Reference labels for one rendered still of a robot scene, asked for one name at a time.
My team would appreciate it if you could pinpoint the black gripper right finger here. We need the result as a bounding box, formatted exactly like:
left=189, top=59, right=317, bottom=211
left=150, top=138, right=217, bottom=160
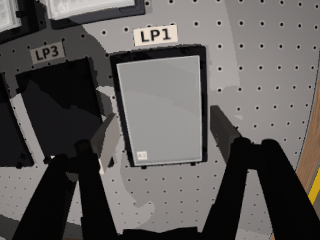
left=199, top=105, right=320, bottom=240

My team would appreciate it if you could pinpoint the grey label plate reading lp3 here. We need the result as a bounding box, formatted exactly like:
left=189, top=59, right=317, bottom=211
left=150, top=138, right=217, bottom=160
left=30, top=41, right=66, bottom=64

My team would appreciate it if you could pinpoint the grey perforated base plate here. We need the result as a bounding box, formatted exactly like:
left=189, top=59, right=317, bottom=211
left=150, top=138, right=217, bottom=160
left=0, top=0, right=320, bottom=240

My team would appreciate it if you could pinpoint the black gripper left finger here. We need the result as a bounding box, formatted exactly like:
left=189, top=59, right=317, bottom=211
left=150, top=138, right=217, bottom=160
left=12, top=113, right=121, bottom=240

